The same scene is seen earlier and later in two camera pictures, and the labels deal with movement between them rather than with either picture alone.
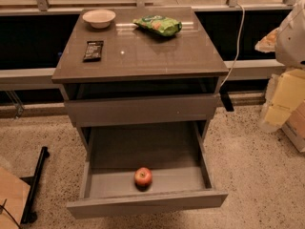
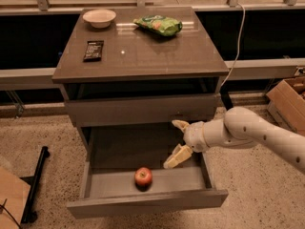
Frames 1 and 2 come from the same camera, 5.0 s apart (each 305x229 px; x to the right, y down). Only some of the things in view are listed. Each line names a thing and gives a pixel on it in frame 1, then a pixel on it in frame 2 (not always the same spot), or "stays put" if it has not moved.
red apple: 143,179 stays put
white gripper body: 292,45 → 194,136
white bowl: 99,18 stays put
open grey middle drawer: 177,157 stays put
